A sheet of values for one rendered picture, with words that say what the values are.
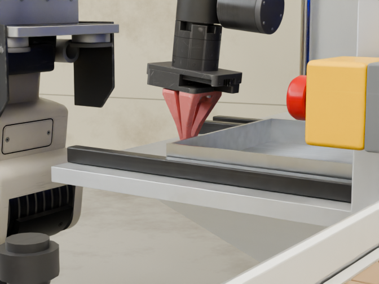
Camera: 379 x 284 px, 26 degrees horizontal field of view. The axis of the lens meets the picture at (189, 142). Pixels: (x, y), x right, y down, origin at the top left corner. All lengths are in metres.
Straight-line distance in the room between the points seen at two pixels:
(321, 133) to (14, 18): 0.84
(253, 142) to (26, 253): 0.88
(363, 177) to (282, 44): 3.72
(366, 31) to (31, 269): 0.54
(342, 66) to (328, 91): 0.02
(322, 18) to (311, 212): 1.09
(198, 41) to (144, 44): 3.79
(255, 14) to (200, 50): 0.09
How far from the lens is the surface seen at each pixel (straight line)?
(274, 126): 1.18
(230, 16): 0.94
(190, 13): 0.97
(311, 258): 0.38
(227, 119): 1.29
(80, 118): 4.98
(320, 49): 1.88
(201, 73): 0.96
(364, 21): 0.77
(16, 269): 0.28
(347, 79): 0.68
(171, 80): 0.98
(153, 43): 4.73
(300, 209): 0.83
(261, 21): 0.93
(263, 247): 0.96
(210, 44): 0.97
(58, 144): 1.57
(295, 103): 0.72
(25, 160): 1.49
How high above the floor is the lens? 1.08
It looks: 10 degrees down
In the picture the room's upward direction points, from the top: straight up
